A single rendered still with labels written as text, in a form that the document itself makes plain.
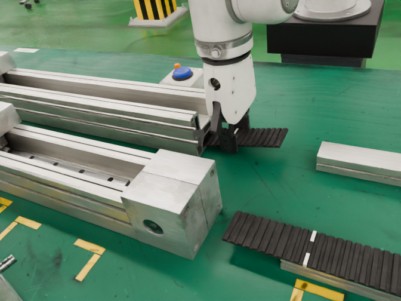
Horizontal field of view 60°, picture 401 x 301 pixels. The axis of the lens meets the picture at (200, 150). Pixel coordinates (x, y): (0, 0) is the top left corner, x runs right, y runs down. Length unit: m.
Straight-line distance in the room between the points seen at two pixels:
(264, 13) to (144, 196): 0.26
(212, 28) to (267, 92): 0.34
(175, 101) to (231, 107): 0.17
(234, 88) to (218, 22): 0.10
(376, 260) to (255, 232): 0.14
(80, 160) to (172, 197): 0.23
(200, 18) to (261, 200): 0.28
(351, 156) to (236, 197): 0.18
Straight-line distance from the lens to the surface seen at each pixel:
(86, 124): 0.76
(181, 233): 0.45
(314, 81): 0.83
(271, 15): 0.44
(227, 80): 0.51
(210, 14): 0.48
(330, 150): 0.58
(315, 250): 0.45
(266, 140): 0.59
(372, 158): 0.58
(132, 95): 0.73
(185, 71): 0.76
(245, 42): 0.51
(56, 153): 0.66
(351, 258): 0.45
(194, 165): 0.47
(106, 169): 0.59
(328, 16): 0.92
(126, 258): 0.52
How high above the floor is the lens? 1.18
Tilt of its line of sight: 38 degrees down
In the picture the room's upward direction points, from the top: 11 degrees counter-clockwise
